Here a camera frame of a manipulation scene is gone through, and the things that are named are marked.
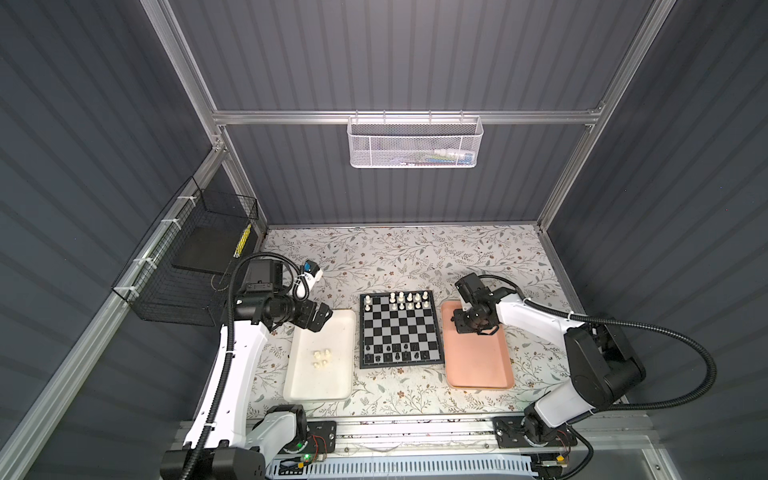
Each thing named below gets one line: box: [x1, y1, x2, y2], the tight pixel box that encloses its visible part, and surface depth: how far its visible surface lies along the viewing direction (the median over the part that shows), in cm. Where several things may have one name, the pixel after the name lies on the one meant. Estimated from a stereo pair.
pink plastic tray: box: [441, 301, 515, 389], surface depth 88 cm
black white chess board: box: [359, 290, 445, 369], surface depth 91 cm
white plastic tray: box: [283, 310, 356, 402], surface depth 86 cm
